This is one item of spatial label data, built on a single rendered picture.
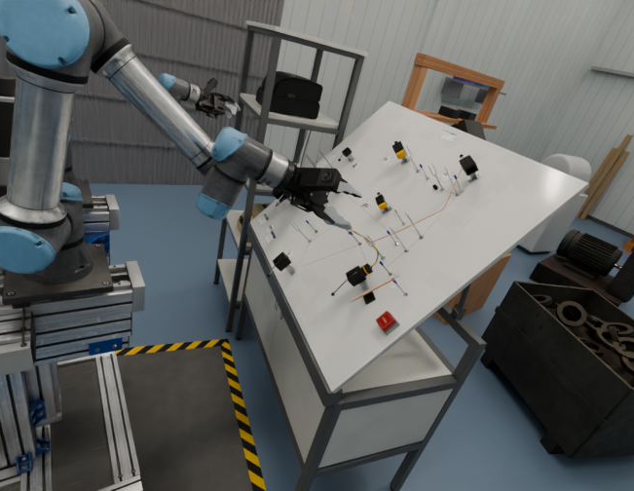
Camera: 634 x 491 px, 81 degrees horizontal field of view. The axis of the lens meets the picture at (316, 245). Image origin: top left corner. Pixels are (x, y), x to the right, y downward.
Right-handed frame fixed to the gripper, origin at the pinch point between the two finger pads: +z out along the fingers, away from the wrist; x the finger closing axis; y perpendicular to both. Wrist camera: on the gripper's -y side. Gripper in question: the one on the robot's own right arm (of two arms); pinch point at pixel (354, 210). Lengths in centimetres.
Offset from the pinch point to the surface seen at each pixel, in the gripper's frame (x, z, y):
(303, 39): -98, -8, 79
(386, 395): 43, 55, 33
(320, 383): 45, 29, 36
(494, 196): -33, 56, 7
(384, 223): -20, 42, 44
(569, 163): -272, 390, 175
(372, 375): 38, 54, 40
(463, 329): 11, 80, 27
